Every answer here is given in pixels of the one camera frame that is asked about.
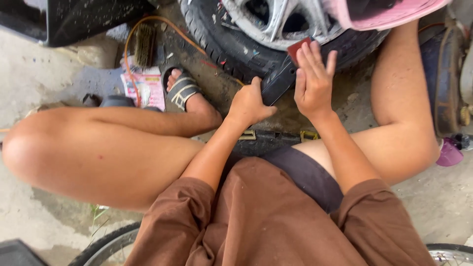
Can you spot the person's right hand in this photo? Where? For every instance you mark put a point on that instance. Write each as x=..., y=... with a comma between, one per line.
x=315, y=90

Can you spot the person's left hand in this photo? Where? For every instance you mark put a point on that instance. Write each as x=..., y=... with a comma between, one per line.
x=247, y=105

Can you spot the black rubber strip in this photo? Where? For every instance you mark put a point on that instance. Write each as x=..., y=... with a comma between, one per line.
x=278, y=83

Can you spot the red sanding pad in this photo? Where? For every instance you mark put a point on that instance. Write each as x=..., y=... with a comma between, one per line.
x=296, y=51

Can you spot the black car tyre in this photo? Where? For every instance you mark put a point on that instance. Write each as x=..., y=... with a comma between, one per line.
x=236, y=48

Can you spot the black striped sandal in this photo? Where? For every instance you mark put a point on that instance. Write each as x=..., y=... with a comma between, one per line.
x=183, y=90

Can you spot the silver alloy wheel rim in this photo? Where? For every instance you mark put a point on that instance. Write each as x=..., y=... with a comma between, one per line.
x=281, y=22

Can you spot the dark shorts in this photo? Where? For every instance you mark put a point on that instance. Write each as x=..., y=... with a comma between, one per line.
x=306, y=175

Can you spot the person's right leg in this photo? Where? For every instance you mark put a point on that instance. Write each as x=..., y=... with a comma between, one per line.
x=399, y=111

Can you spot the person's leg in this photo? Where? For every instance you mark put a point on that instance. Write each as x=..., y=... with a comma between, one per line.
x=92, y=159
x=399, y=111

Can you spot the pink and white paper packet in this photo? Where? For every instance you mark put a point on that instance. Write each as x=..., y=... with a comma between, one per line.
x=149, y=88

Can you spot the pink cap brim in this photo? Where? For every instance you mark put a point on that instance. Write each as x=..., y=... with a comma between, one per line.
x=384, y=14

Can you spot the brown shirt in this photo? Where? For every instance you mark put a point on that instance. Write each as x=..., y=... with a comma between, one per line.
x=266, y=225

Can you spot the purple capped bottle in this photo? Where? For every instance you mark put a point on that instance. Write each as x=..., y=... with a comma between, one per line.
x=450, y=152

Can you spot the person's left leg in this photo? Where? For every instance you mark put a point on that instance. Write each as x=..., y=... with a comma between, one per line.
x=92, y=159

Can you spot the bicycle wheel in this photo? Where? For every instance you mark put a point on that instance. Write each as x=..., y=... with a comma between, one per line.
x=451, y=255
x=105, y=245

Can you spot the black mat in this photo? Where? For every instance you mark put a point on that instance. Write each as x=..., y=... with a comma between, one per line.
x=20, y=254

